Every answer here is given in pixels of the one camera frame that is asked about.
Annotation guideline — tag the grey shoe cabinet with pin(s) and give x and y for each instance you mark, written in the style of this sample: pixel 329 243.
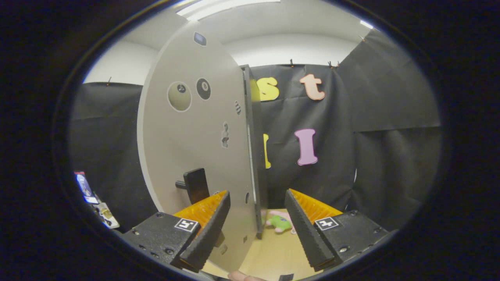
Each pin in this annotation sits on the grey shoe cabinet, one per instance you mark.
pixel 256 175

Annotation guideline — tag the small ceiling light panel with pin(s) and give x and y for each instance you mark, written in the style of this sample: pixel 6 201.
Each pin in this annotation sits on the small ceiling light panel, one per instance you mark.
pixel 366 24

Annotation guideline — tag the lit tablet screen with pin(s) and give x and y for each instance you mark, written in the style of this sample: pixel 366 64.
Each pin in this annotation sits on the lit tablet screen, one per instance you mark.
pixel 84 186

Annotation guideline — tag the light grey shoe cabinet door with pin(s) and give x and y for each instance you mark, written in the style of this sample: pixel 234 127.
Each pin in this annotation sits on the light grey shoe cabinet door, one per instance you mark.
pixel 187 140

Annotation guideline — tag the long ceiling light panel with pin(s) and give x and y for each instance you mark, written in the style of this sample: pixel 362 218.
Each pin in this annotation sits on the long ceiling light panel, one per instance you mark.
pixel 218 8

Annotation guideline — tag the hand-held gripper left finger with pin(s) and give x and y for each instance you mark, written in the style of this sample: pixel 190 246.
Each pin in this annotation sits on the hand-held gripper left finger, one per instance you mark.
pixel 209 234

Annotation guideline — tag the green and pink plush toy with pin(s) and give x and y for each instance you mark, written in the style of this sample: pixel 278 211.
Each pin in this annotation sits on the green and pink plush toy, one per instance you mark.
pixel 280 222

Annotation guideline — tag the black backdrop cloth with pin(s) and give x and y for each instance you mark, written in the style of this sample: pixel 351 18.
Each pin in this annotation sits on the black backdrop cloth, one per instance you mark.
pixel 383 164

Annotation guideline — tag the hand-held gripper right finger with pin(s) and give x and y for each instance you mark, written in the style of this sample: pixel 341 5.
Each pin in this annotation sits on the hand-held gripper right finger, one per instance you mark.
pixel 306 230

